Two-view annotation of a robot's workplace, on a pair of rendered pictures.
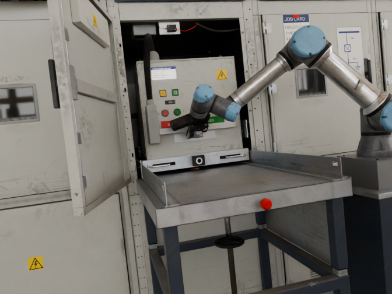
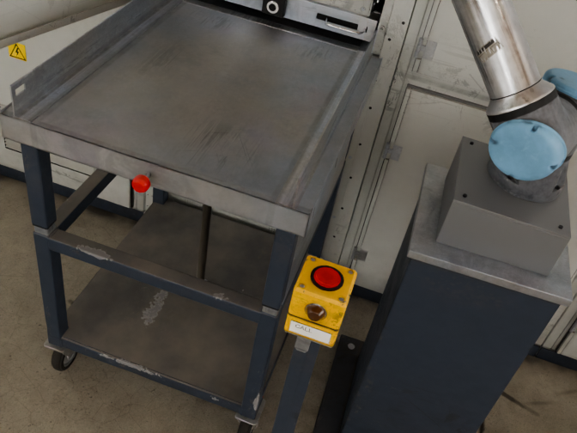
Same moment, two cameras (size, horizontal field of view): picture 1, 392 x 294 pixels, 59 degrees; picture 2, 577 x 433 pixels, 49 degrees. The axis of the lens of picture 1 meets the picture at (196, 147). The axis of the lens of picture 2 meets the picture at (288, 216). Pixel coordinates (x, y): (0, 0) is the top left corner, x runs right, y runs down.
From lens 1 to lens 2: 0.98 m
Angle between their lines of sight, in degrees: 43
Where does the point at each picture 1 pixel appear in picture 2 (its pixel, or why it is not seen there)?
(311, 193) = (231, 201)
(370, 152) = (495, 170)
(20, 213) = not seen: outside the picture
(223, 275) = not seen: hidden behind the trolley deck
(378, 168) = (451, 212)
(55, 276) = not seen: hidden behind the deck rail
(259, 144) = (395, 25)
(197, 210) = (55, 140)
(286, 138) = (452, 38)
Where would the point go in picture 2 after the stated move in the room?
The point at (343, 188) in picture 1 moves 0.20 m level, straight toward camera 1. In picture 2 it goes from (290, 220) to (192, 256)
